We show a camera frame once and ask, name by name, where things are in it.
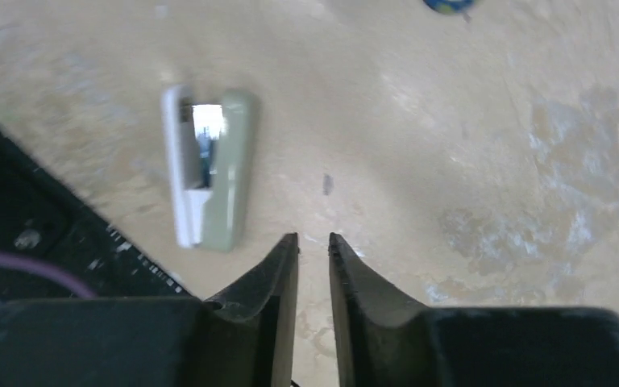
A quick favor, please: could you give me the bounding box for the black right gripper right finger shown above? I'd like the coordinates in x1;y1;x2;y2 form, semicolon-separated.
329;233;619;386

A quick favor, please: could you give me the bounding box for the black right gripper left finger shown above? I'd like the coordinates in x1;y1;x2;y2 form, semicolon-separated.
0;233;299;386

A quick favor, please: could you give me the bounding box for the poker chip near stapler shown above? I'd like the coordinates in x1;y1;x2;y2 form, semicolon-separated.
423;0;476;15

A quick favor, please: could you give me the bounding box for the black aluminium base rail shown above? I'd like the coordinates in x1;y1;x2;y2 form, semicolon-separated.
0;130;186;301

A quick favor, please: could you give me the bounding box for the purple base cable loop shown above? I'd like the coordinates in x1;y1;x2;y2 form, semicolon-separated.
0;249;98;300

